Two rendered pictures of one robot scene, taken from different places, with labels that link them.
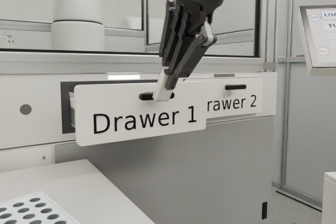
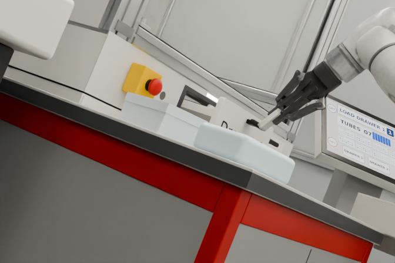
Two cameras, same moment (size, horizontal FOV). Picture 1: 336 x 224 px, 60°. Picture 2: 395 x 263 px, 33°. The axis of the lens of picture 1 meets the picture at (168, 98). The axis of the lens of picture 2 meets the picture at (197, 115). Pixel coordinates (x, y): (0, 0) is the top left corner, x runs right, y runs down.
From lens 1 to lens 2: 129 cm
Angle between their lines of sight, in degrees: 26
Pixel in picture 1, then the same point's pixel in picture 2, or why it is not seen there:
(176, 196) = not seen: hidden behind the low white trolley
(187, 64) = (301, 114)
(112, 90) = (236, 109)
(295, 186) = not seen: outside the picture
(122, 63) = (217, 87)
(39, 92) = (173, 87)
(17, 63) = (173, 60)
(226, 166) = not seen: hidden behind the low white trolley
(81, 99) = (223, 107)
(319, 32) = (332, 124)
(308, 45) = (322, 132)
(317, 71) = (323, 157)
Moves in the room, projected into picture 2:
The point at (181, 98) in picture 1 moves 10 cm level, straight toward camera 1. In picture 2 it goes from (259, 133) to (276, 136)
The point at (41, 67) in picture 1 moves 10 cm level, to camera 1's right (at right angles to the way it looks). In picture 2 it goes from (183, 69) to (215, 84)
